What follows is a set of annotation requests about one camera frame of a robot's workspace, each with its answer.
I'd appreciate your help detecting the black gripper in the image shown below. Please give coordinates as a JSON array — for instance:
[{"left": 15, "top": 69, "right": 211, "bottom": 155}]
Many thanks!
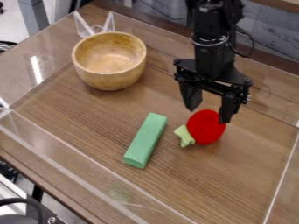
[{"left": 173, "top": 42, "right": 253, "bottom": 123}]

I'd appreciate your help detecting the red plush strawberry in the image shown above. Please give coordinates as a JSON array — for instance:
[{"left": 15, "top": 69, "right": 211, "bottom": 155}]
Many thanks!
[{"left": 174, "top": 109, "right": 226, "bottom": 147}]

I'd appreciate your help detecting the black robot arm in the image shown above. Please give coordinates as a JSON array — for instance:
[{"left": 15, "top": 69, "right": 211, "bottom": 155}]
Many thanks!
[{"left": 174, "top": 0, "right": 253, "bottom": 123}]

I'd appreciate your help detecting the green rectangular block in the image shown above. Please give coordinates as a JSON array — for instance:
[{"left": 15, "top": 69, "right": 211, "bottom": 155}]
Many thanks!
[{"left": 123, "top": 113, "right": 167, "bottom": 169}]

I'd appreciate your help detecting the wooden bowl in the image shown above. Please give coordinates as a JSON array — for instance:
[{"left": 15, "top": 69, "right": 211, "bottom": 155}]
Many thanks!
[{"left": 71, "top": 31, "right": 147, "bottom": 91}]

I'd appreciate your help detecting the clear acrylic tray enclosure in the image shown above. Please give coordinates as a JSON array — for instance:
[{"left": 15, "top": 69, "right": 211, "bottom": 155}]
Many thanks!
[{"left": 0, "top": 16, "right": 299, "bottom": 224}]

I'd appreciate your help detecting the black metal bracket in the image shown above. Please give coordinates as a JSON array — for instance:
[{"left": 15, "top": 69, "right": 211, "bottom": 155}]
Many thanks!
[{"left": 26, "top": 196, "right": 69, "bottom": 224}]

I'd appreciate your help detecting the black cable bottom left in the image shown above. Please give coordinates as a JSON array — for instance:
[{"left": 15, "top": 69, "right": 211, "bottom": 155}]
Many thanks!
[{"left": 0, "top": 197, "right": 43, "bottom": 224}]

